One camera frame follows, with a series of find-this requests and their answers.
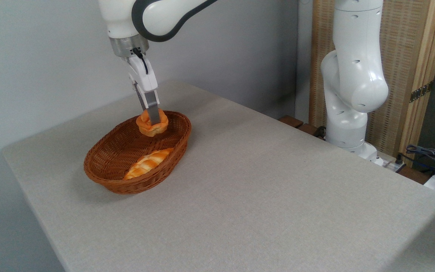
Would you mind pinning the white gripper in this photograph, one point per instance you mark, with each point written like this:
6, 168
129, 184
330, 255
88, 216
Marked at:
145, 77

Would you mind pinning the round knotted bread roll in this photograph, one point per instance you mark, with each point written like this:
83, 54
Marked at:
147, 128

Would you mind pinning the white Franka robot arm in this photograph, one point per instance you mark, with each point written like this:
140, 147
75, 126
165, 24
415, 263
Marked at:
355, 75

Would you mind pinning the long braided bread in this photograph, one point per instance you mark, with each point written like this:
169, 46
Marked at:
147, 162

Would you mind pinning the brown wicker basket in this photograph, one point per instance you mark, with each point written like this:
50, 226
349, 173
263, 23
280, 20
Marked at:
115, 158

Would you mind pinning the brown wooden blocks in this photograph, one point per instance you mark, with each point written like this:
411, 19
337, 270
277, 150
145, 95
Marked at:
296, 124

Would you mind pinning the bamboo folding screen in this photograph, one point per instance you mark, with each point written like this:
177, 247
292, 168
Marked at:
410, 45

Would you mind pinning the black screen hinge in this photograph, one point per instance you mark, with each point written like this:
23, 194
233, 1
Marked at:
420, 91

